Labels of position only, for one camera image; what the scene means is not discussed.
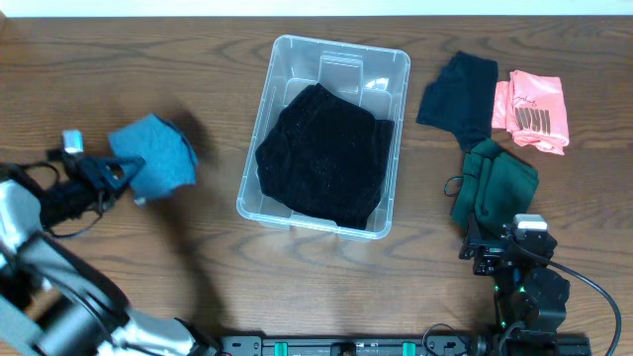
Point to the pink folded shirt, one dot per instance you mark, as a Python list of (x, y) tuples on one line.
[(532, 109)]

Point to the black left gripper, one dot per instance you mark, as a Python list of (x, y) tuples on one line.
[(91, 175)]

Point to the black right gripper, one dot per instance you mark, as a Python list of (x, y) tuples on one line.
[(492, 250)]

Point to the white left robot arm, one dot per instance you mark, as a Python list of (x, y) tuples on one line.
[(52, 301)]

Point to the blue cloth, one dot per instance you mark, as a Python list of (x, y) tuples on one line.
[(170, 161)]

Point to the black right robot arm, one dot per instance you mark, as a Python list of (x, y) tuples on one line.
[(527, 292)]

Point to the black knit garment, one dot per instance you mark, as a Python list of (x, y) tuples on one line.
[(326, 158)]

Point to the dark green garment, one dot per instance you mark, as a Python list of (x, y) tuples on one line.
[(495, 187)]

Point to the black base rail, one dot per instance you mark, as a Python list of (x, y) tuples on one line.
[(441, 343)]

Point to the dark navy folded garment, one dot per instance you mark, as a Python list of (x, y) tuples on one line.
[(461, 99)]

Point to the clear plastic storage bin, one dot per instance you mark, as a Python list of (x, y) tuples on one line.
[(373, 78)]

